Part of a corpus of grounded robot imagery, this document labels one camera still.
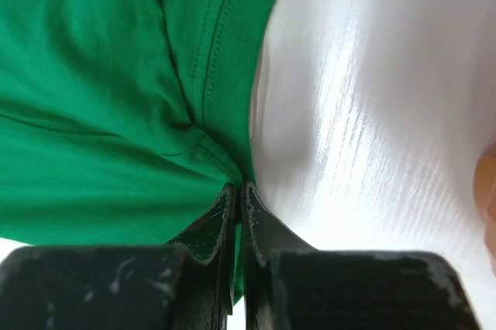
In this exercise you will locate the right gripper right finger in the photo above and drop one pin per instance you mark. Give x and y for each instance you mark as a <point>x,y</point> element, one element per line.
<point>265,240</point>

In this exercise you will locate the orange plastic basket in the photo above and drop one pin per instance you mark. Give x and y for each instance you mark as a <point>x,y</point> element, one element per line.
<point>484,196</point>

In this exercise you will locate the green t shirt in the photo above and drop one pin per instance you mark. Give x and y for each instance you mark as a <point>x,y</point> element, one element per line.
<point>121,120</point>

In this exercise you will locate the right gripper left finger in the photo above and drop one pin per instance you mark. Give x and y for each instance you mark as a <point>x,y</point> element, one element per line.
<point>204,292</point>

